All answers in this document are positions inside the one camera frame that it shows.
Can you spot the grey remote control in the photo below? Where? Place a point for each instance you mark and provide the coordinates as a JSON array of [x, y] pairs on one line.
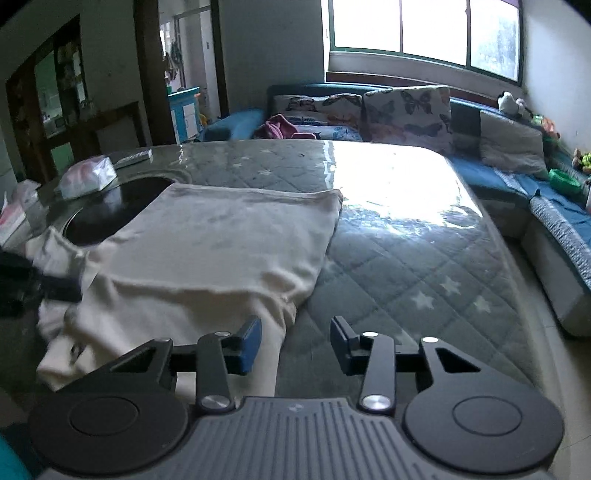
[[134, 158]]

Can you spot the teal cloth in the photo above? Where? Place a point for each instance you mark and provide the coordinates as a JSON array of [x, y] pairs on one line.
[[11, 461]]

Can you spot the blue sofa throw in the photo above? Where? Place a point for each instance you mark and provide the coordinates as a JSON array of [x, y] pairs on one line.
[[577, 203]]

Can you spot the dark wooden display cabinet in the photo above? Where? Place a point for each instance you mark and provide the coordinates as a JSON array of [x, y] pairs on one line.
[[27, 115]]

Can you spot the printed floral blanket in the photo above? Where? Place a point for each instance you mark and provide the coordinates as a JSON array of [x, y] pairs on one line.
[[337, 133]]

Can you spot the small butterfly print cushion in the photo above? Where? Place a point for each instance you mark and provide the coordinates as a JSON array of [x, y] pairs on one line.
[[318, 106]]

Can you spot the green framed window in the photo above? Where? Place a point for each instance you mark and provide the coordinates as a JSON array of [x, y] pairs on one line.
[[369, 27]]

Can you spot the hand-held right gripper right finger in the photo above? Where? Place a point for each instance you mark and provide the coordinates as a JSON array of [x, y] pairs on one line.
[[341, 344]]

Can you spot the dark wooden door frame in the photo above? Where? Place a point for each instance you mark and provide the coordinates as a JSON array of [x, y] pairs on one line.
[[147, 92]]

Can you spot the blue corner sofa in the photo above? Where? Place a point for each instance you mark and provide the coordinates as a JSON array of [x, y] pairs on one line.
[[475, 173]]

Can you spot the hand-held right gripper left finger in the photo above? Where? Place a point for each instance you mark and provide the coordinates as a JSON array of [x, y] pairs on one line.
[[249, 344]]

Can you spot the hanging dark clothes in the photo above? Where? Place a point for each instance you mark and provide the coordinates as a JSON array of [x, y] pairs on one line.
[[173, 62]]

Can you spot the grey patterned sofa runner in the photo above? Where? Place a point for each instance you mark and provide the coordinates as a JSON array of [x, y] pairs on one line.
[[563, 230]]

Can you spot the panda plush toy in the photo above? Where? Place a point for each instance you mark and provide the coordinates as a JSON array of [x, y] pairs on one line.
[[508, 104]]

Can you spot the cream knit garment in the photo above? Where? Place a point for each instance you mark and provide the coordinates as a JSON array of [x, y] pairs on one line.
[[207, 240]]

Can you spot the pink cloth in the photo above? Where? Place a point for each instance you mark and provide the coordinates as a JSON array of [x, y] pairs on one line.
[[281, 127]]

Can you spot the large butterfly print cushion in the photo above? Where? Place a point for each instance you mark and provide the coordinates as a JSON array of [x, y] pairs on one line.
[[406, 115]]

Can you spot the green plastic bowl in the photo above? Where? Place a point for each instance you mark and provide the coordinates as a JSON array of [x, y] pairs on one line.
[[565, 181]]

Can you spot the plain grey cushion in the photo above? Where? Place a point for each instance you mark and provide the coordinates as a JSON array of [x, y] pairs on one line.
[[508, 143]]

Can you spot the blue white cabinet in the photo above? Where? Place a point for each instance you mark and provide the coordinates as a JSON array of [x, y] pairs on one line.
[[184, 115]]

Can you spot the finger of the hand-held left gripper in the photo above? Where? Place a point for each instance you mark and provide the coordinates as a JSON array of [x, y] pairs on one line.
[[62, 289]]

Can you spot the black round hotplate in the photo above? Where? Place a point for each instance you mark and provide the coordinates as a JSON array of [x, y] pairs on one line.
[[106, 207]]

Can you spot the orange green toy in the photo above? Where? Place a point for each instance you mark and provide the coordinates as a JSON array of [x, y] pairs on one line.
[[547, 124]]

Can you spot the pink white packet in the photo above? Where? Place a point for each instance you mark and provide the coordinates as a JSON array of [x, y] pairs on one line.
[[18, 212]]

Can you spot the white tissue packet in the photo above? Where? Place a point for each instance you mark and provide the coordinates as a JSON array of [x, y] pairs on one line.
[[87, 177]]

